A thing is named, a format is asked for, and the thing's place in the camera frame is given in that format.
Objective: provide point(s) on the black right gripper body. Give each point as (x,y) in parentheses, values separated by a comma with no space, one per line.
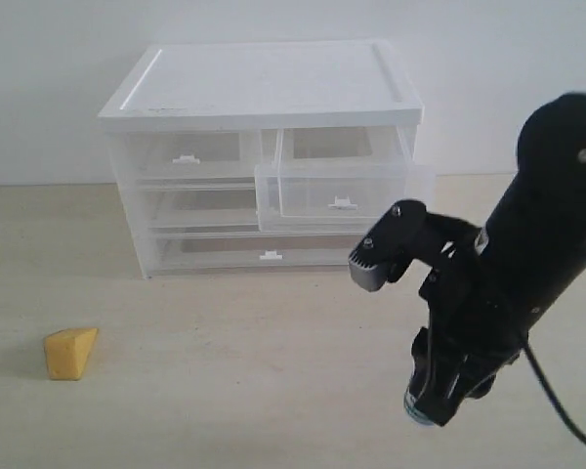
(458,354)

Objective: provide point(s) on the yellow cheese wedge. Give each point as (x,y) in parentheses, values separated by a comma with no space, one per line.
(67,352)

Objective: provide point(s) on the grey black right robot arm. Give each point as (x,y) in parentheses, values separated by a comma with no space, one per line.
(502,278)

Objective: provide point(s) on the clear bottom wide drawer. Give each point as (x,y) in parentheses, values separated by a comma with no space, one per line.
(183,253)

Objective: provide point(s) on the clear wide drawer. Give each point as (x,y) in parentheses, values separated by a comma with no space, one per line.
(183,253)
(197,205)

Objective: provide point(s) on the white plastic drawer cabinet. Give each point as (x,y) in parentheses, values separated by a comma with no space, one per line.
(243,87)

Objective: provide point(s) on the clear middle wide drawer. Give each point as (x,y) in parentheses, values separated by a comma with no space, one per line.
(197,205)

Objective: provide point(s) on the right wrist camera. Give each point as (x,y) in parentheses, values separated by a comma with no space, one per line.
(384,245)

